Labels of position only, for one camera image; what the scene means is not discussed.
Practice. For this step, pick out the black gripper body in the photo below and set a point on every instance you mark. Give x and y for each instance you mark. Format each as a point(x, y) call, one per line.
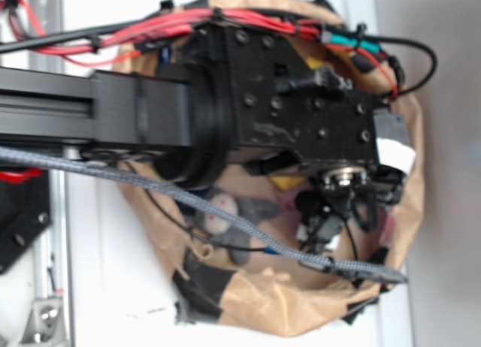
point(276, 116)

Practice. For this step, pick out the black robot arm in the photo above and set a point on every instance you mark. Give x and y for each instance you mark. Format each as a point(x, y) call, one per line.
point(111, 116)

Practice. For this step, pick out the yellow microfiber cloth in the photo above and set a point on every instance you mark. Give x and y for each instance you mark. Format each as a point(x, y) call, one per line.
point(286, 183)

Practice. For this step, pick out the brown paper bag bin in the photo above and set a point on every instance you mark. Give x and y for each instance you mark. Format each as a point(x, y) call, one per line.
point(273, 294)

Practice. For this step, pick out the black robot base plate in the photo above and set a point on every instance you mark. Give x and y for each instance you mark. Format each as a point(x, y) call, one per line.
point(25, 214)

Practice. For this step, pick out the aluminium extrusion rail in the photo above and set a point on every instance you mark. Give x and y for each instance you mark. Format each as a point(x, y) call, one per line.
point(51, 250)

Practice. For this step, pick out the metal corner bracket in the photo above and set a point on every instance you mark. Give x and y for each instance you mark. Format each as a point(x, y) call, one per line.
point(46, 324)

